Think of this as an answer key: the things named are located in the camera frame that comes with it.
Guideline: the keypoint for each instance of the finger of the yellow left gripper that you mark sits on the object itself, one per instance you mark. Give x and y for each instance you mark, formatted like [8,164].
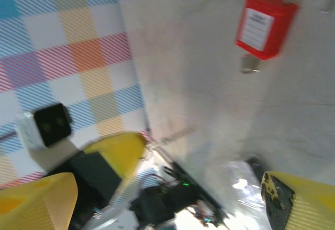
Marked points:
[123,151]

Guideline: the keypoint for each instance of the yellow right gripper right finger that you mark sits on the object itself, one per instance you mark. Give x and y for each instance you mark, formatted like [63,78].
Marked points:
[311,209]

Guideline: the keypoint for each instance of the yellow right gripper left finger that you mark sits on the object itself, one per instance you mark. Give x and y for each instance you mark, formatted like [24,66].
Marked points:
[34,206]

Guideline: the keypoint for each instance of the red padlock white label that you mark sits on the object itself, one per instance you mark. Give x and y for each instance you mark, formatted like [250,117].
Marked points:
[281,23]

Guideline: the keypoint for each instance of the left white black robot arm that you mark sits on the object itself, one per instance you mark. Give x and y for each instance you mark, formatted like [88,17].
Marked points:
[157,201]

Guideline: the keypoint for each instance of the long aluminium mounting rail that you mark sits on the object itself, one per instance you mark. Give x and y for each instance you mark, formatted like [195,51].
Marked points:
[243,188]

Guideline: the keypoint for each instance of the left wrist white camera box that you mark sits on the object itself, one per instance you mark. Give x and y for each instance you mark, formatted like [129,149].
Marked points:
[28,130]

